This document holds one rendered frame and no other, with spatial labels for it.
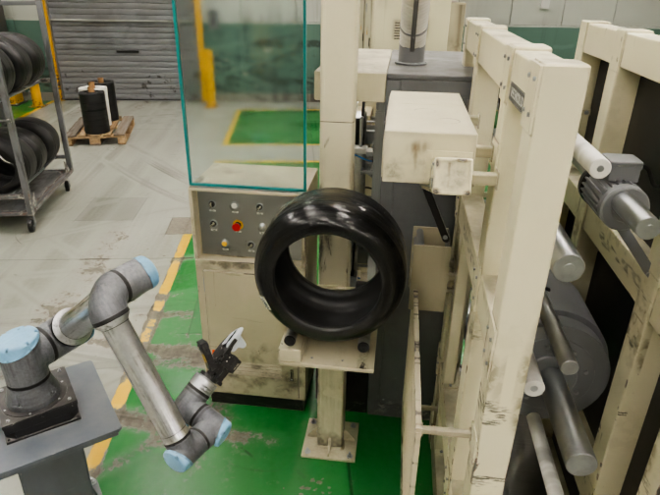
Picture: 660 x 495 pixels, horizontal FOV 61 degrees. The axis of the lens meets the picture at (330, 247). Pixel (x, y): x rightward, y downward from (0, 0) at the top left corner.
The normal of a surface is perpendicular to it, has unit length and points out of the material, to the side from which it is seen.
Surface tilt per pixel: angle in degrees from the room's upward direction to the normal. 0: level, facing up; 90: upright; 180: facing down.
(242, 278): 90
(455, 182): 72
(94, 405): 0
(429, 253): 90
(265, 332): 91
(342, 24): 90
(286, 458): 0
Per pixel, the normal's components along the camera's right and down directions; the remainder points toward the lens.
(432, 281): -0.13, 0.43
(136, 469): 0.02, -0.90
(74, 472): 0.55, 0.36
